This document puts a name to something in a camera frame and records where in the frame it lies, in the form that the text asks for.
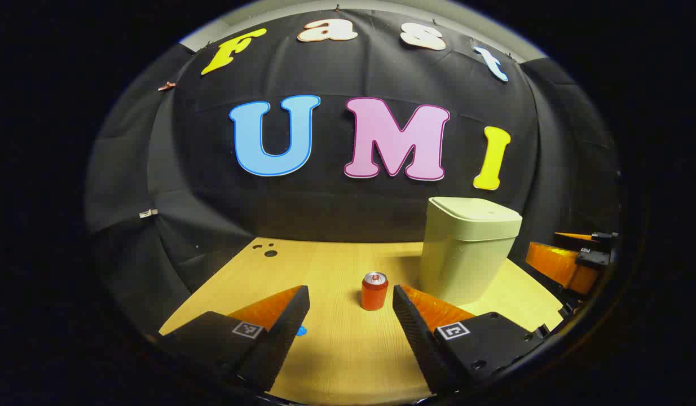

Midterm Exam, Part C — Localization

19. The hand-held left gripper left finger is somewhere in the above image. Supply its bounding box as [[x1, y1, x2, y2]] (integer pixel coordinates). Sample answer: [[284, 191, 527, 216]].
[[155, 285, 311, 392]]

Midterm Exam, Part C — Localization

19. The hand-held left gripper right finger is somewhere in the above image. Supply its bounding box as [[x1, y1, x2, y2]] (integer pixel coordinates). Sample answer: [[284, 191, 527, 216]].
[[392, 284, 552, 394]]

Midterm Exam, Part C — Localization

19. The red pop can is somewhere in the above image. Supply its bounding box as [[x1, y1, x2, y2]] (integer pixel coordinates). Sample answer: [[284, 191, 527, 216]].
[[361, 272, 389, 311]]

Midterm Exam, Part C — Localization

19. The green garbage bin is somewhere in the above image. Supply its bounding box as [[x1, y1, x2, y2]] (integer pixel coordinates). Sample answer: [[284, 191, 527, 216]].
[[419, 196, 523, 306]]

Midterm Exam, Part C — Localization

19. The wooden desktop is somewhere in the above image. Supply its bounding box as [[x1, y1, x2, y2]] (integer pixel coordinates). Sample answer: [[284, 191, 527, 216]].
[[158, 237, 564, 405]]

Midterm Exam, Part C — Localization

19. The black backdrop cloth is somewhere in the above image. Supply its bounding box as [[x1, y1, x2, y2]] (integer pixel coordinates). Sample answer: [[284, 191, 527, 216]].
[[84, 7, 622, 339]]

